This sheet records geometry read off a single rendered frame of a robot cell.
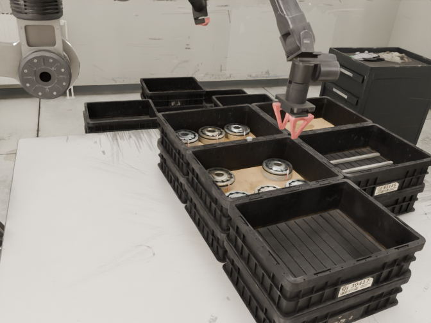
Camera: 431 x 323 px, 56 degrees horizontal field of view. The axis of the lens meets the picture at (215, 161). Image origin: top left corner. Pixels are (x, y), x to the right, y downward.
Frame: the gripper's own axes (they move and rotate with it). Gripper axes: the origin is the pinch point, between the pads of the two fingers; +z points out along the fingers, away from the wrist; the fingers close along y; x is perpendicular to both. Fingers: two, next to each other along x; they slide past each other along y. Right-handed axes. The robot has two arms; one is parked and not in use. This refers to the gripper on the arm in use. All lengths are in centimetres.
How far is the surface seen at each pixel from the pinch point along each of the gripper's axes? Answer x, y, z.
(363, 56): -143, 120, 15
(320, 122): -53, 46, 23
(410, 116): -172, 91, 48
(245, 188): 4.6, 9.2, 24.1
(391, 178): -40.3, -6.8, 17.8
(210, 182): 21.4, 1.6, 14.6
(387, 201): -43, -7, 27
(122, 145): 29, 73, 38
